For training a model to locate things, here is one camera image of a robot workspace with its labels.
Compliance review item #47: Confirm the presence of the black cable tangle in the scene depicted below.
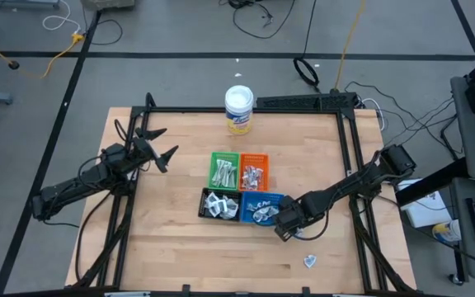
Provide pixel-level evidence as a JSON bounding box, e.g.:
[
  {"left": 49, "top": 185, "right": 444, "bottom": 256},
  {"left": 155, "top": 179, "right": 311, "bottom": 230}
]
[{"left": 219, "top": 0, "right": 297, "bottom": 40}]

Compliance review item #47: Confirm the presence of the green plastic basket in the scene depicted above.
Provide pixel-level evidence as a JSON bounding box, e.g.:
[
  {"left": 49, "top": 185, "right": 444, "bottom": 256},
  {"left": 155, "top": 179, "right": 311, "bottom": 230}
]
[{"left": 207, "top": 151, "right": 241, "bottom": 191}]

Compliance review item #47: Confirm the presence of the grey metal bar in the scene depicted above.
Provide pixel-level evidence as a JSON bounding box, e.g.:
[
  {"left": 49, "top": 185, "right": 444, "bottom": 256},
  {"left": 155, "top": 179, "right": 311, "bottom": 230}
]
[{"left": 0, "top": 0, "right": 61, "bottom": 9}]

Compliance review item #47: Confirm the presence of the orange plastic basket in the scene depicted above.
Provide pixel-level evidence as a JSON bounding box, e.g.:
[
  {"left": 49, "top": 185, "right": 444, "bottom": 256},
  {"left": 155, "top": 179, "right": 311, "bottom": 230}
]
[{"left": 238, "top": 153, "right": 270, "bottom": 193}]

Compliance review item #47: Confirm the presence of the wipes canister yellow blue label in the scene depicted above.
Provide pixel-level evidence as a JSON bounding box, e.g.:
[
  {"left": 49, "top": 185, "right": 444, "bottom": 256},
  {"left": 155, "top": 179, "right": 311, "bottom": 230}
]
[{"left": 430, "top": 218, "right": 463, "bottom": 245}]

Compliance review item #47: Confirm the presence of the black cable bundle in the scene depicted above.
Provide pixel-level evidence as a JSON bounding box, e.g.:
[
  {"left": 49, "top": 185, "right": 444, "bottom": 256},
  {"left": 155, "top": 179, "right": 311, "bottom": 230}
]
[{"left": 344, "top": 80, "right": 459, "bottom": 162}]

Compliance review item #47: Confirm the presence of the black floor cable loop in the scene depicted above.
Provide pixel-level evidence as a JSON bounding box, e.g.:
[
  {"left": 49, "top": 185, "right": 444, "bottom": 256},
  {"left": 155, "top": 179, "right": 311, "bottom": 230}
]
[{"left": 81, "top": 3, "right": 124, "bottom": 46}]

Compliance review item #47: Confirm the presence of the blue plastic basket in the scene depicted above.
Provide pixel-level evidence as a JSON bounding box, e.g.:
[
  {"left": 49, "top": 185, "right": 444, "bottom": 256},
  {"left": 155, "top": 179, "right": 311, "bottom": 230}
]
[{"left": 239, "top": 191, "right": 286, "bottom": 227}]

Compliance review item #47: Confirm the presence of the white floor cable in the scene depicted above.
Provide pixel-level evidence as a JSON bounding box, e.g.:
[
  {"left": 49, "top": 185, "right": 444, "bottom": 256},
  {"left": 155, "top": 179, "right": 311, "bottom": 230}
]
[{"left": 41, "top": 0, "right": 82, "bottom": 36}]

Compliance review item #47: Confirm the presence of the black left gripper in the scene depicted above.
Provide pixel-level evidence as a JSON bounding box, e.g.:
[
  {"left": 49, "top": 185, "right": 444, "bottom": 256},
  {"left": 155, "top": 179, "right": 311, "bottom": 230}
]
[{"left": 101, "top": 127, "right": 180, "bottom": 175}]

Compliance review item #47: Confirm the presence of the white cardboard box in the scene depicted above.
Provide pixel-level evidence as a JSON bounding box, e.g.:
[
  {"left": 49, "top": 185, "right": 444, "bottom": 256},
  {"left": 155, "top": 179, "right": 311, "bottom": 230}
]
[{"left": 396, "top": 179, "right": 453, "bottom": 229}]

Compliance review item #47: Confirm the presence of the black coiled cable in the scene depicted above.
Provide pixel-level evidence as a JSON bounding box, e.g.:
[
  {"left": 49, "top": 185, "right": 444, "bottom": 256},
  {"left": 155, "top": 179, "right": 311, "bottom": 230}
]
[{"left": 293, "top": 0, "right": 321, "bottom": 94}]

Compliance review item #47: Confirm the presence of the black desk beam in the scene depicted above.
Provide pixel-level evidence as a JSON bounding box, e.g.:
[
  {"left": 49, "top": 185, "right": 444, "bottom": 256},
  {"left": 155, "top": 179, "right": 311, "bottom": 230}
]
[{"left": 393, "top": 156, "right": 469, "bottom": 207}]

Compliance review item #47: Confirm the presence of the grey desk with keyboard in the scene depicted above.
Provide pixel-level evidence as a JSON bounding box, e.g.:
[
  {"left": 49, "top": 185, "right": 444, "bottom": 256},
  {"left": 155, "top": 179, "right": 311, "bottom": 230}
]
[{"left": 447, "top": 177, "right": 475, "bottom": 285}]

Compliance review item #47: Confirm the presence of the black plastic basket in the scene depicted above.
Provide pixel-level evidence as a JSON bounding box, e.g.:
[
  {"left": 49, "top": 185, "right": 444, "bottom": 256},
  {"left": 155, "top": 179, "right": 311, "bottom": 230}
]
[{"left": 197, "top": 187, "right": 243, "bottom": 222}]

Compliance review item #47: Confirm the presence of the Lysol wipes canister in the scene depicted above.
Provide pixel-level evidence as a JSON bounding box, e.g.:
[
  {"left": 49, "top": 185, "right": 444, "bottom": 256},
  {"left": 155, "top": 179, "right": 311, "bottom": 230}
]
[{"left": 223, "top": 84, "right": 255, "bottom": 136}]

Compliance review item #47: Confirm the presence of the yellow power cable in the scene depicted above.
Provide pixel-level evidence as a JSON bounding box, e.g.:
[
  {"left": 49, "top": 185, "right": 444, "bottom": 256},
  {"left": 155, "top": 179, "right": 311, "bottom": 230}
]
[
  {"left": 334, "top": 0, "right": 366, "bottom": 92},
  {"left": 0, "top": 31, "right": 85, "bottom": 80}
]

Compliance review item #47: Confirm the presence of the grey equipment box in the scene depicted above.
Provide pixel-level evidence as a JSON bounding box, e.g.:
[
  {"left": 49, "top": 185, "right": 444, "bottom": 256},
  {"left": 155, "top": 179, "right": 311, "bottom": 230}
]
[{"left": 80, "top": 0, "right": 135, "bottom": 12}]

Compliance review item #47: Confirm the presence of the black aluminium table frame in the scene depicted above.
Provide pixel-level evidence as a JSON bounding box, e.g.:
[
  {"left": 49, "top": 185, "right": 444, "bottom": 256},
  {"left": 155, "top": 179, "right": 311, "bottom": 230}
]
[{"left": 67, "top": 92, "right": 419, "bottom": 297}]

